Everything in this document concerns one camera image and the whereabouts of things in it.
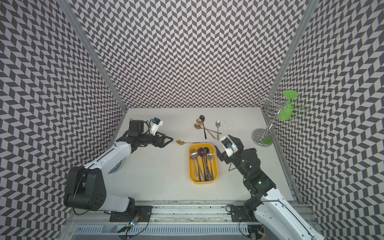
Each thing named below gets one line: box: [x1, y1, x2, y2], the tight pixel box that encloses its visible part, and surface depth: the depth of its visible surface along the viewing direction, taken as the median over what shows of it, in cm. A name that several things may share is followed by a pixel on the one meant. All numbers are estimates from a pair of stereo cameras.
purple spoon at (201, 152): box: [199, 147, 207, 182], surface depth 95 cm
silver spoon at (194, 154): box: [190, 149, 199, 177], surface depth 93 cm
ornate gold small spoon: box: [176, 139, 200, 146], surface depth 101 cm
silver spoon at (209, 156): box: [207, 152, 214, 180], surface depth 93 cm
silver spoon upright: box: [215, 120, 221, 141], surface depth 110 cm
